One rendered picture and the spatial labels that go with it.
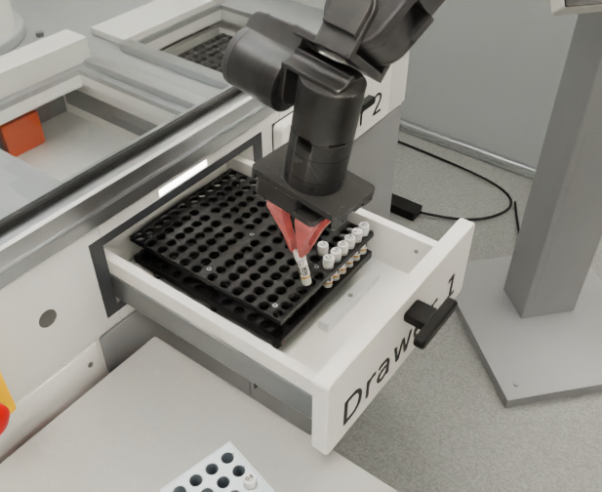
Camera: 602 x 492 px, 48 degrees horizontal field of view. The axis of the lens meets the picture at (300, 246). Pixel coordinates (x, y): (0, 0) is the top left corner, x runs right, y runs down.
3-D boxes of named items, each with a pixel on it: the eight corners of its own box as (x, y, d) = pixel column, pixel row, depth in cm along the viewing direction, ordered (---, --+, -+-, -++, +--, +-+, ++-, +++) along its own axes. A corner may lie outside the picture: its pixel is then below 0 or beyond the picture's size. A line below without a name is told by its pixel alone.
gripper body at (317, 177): (290, 153, 68) (301, 89, 63) (373, 202, 65) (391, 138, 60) (248, 181, 64) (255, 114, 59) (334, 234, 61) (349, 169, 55)
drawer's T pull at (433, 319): (458, 307, 70) (460, 299, 69) (421, 352, 65) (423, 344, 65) (426, 293, 72) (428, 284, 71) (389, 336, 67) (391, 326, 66)
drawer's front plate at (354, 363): (461, 290, 83) (476, 221, 76) (325, 458, 66) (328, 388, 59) (448, 284, 84) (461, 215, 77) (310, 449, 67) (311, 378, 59)
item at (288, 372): (443, 283, 82) (451, 245, 78) (320, 428, 67) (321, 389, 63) (201, 171, 100) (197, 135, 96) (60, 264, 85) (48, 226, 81)
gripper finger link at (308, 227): (287, 216, 74) (299, 145, 67) (340, 249, 71) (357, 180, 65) (246, 246, 70) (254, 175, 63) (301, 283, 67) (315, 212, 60)
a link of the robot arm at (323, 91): (342, 94, 52) (382, 70, 56) (275, 57, 55) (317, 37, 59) (328, 164, 57) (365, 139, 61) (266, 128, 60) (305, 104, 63)
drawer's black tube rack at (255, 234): (370, 272, 83) (374, 231, 79) (281, 362, 73) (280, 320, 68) (233, 206, 93) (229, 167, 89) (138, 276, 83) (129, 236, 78)
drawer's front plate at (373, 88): (387, 114, 116) (393, 54, 109) (284, 194, 98) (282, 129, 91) (379, 111, 117) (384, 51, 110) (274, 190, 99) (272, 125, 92)
